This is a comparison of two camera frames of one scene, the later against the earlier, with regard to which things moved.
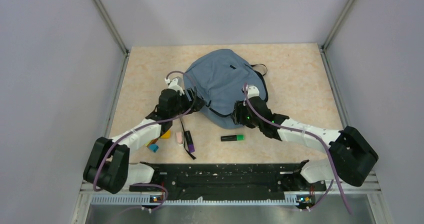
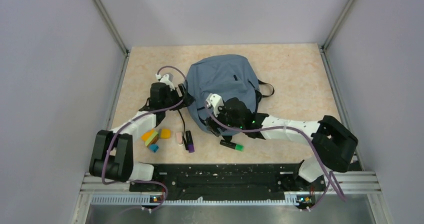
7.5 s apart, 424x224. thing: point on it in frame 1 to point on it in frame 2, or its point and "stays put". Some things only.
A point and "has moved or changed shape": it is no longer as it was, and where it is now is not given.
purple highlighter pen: [190, 141] stays put
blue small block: [154, 147] stays put
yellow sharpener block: [167, 135] stays put
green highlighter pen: [232, 137] to [237, 147]
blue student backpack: [218, 78] has moved or changed shape
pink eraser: [179, 138] stays put
